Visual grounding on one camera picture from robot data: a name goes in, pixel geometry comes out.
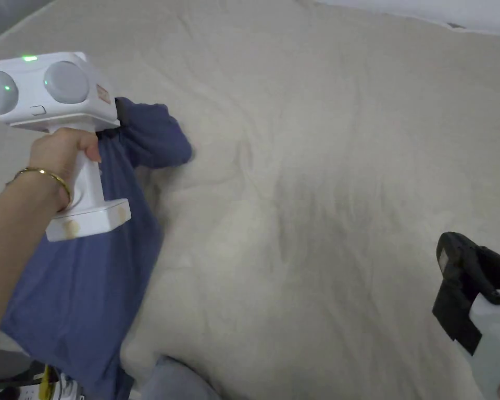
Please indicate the dark blue shirt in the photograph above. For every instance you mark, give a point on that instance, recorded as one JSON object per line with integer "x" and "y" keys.
{"x": 87, "y": 266}

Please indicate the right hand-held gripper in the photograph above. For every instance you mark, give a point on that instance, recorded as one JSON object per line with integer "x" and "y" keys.
{"x": 498, "y": 350}

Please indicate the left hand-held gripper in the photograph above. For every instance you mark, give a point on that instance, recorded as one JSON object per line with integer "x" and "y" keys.
{"x": 46, "y": 85}

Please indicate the bed with beige sheet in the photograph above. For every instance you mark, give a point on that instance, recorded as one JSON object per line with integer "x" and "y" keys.
{"x": 308, "y": 166}

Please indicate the person's left hand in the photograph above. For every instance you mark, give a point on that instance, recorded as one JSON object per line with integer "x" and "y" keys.
{"x": 56, "y": 152}

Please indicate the person's left forearm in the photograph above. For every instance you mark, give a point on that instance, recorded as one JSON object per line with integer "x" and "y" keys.
{"x": 12, "y": 233}

